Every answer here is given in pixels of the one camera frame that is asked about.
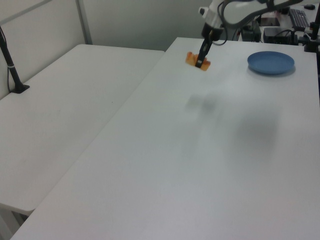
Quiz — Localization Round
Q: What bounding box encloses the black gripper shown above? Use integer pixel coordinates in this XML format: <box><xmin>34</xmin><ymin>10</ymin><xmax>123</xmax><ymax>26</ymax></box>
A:
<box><xmin>194</xmin><ymin>22</ymin><xmax>224</xmax><ymax>69</ymax></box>

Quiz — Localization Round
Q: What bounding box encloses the orange salmon sushi toy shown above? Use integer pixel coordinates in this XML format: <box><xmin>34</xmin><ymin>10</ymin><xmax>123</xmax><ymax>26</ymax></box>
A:
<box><xmin>184</xmin><ymin>51</ymin><xmax>212</xmax><ymax>73</ymax></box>

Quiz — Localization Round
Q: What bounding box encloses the dark small computer box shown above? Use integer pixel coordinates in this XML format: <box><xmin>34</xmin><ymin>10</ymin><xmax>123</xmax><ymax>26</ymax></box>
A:
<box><xmin>240</xmin><ymin>21</ymin><xmax>262</xmax><ymax>42</ymax></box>

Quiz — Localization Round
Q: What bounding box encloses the blue round plate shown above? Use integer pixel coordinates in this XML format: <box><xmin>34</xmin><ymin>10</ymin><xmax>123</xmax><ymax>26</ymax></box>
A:
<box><xmin>247</xmin><ymin>51</ymin><xmax>297</xmax><ymax>76</ymax></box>

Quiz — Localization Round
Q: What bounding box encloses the dark flat tablet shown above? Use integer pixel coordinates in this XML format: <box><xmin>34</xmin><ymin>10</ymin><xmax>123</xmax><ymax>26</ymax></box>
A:
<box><xmin>259</xmin><ymin>15</ymin><xmax>281</xmax><ymax>27</ymax></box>

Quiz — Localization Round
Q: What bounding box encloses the black electronics box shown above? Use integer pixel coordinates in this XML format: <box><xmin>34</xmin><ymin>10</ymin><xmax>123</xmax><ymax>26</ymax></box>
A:
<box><xmin>263</xmin><ymin>26</ymin><xmax>300</xmax><ymax>46</ymax></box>

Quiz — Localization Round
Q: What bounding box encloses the black keyboard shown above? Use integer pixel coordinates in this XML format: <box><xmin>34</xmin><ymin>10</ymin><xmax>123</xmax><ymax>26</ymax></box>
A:
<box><xmin>289</xmin><ymin>8</ymin><xmax>310</xmax><ymax>29</ymax></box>

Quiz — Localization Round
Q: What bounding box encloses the white side table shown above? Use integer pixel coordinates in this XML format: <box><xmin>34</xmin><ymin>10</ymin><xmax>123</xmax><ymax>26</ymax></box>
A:
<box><xmin>0</xmin><ymin>44</ymin><xmax>166</xmax><ymax>240</ymax></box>

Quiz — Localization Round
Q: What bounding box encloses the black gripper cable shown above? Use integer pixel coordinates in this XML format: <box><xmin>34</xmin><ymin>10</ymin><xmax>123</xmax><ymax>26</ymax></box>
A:
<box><xmin>211</xmin><ymin>0</ymin><xmax>229</xmax><ymax>47</ymax></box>

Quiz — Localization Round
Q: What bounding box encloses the black camera stand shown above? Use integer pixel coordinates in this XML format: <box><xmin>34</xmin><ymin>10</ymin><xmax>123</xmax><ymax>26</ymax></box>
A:
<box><xmin>303</xmin><ymin>0</ymin><xmax>320</xmax><ymax>54</ymax></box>

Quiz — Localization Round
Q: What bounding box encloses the grey partition frame post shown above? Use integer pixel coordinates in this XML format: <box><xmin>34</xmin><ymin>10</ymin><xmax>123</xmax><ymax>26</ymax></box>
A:
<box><xmin>75</xmin><ymin>0</ymin><xmax>93</xmax><ymax>46</ymax></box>

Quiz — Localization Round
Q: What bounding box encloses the black camera pole with base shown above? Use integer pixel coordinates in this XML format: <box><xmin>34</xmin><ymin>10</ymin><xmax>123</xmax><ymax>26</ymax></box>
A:
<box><xmin>0</xmin><ymin>24</ymin><xmax>31</xmax><ymax>95</ymax></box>

